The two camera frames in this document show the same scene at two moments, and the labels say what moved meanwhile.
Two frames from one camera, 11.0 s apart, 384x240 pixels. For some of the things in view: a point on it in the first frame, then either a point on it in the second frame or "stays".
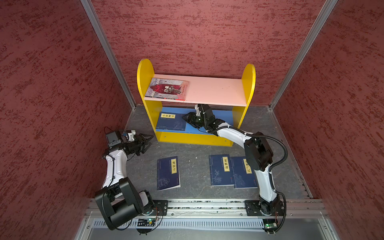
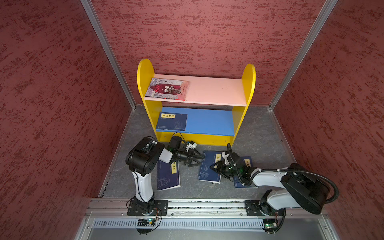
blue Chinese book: [170, 120] stays
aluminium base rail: [231, 208] stays
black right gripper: [191, 119] -> [218, 169]
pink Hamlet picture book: [168, 88] stays
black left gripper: [141, 142] -> [193, 158]
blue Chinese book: [168, 173] stays
